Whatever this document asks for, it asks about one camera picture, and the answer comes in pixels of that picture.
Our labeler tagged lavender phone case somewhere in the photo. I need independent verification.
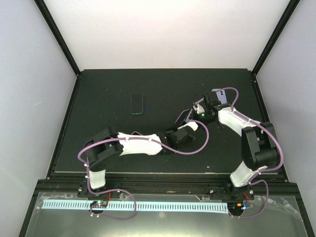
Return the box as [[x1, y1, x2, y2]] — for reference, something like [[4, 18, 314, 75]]
[[212, 89, 227, 104]]

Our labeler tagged teal phone without case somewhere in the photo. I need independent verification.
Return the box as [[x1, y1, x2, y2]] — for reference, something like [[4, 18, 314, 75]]
[[130, 93, 144, 115]]

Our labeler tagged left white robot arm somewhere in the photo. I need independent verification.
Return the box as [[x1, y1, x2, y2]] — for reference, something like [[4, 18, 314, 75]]
[[82, 122, 198, 197]]

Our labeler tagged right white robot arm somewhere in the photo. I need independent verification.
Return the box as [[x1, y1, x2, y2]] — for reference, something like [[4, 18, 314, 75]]
[[190, 88, 284, 199]]

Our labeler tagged right small circuit board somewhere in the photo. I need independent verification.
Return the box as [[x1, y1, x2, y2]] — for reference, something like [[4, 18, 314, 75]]
[[227, 202, 247, 210]]

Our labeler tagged small circuit board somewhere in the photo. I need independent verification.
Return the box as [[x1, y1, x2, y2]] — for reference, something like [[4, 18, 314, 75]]
[[90, 200, 108, 208], [227, 202, 247, 210]]

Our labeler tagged left small circuit board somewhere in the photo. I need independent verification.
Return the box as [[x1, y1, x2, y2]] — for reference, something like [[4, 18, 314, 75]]
[[90, 200, 108, 208]]

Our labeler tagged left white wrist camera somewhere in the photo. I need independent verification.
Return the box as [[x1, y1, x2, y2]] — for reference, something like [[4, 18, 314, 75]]
[[178, 121, 198, 131]]

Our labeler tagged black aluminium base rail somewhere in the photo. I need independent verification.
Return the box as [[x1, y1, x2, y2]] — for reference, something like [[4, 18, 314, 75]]
[[34, 175, 301, 200]]

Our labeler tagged light blue slotted cable duct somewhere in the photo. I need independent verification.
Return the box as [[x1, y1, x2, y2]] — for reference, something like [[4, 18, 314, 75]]
[[41, 199, 229, 214]]

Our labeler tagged right black frame post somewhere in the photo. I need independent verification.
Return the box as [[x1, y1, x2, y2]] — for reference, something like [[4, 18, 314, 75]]
[[252, 0, 300, 76]]

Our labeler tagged black frame post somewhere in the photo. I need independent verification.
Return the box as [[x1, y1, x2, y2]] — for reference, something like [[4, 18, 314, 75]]
[[252, 0, 300, 76], [34, 0, 81, 77]]

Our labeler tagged left black frame post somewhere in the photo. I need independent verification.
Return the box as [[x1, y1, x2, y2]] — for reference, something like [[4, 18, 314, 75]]
[[34, 0, 81, 77]]

